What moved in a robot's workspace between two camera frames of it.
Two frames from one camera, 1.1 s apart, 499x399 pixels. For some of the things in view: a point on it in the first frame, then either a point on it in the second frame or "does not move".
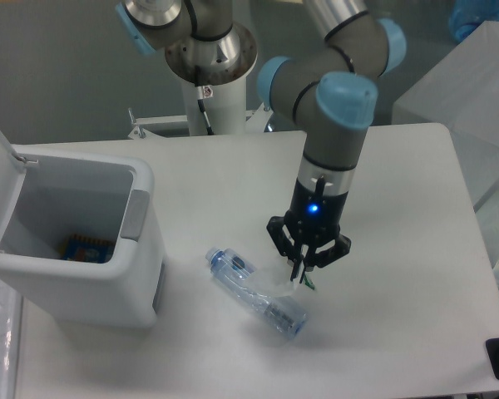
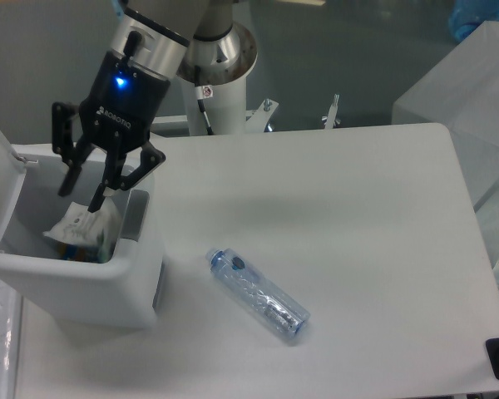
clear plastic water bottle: (232, 269) does not move
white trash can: (75, 229) does not move
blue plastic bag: (466, 16) does not move
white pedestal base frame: (256, 120) does not move
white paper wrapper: (279, 283) → (80, 224)
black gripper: (313, 219) → (120, 105)
